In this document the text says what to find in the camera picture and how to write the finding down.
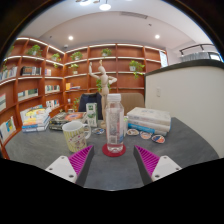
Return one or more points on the stack of dark books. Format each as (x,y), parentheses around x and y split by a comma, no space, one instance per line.
(66,119)

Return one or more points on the clear plastic water bottle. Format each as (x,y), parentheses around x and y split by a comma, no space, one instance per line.
(114,126)

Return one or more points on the white wall switch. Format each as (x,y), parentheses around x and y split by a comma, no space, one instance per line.
(158,92)

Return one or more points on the multi-bulb ceiling lamp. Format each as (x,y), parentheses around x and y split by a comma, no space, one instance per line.
(105,6)

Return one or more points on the stack of white books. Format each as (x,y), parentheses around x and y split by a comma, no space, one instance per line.
(150,118)

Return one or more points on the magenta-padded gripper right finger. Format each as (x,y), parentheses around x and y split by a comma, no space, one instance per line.
(164,165)

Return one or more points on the round printed badge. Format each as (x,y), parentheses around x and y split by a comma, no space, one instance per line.
(158,139)
(145,135)
(132,132)

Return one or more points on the red wooden shelf unit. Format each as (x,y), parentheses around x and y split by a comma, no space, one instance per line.
(123,66)

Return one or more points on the grey curtain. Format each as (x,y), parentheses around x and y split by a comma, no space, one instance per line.
(196,56)

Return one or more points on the chair with dark jacket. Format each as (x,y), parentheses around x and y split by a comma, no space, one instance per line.
(87,103)

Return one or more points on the tan upholstered chair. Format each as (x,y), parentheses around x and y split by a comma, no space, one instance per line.
(133,101)

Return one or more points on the flat round red coaster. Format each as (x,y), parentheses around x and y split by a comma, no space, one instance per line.
(106,153)

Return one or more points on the ceiling air vent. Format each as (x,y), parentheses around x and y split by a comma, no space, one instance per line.
(133,15)

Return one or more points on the yellow striped mug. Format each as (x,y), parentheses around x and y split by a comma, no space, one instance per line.
(75,136)

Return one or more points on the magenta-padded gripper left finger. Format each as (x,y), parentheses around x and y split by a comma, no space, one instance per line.
(61,166)

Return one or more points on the stack of colourful books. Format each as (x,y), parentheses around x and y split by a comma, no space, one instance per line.
(35,120)

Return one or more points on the round blue badge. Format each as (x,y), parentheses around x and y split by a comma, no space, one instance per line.
(98,131)

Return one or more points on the tall white green carton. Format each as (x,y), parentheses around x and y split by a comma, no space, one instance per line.
(91,115)

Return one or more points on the recessed ceiling spotlight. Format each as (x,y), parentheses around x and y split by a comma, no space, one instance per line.
(70,38)
(157,36)

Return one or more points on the window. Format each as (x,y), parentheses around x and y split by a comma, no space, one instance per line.
(215,56)

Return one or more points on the black curtain rail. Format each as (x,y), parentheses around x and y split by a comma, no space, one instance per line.
(196,46)

